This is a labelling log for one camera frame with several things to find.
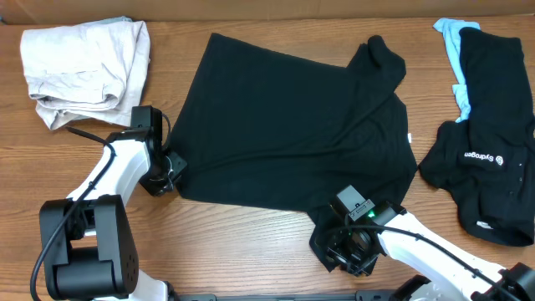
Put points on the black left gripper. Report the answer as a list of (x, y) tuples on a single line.
[(174, 168)]

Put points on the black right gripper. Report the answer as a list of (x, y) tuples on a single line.
[(338, 257)]

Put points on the black t-shirt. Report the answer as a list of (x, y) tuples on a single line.
[(264, 129)]

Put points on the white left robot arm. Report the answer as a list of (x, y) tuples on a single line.
[(88, 249)]

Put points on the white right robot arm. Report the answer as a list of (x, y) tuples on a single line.
[(446, 272)]

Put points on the folded beige trousers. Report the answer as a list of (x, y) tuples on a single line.
[(93, 70)]

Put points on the black logo shirt pile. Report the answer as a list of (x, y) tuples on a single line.
[(486, 162)]

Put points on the light blue garment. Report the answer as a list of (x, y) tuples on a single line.
[(450, 30)]

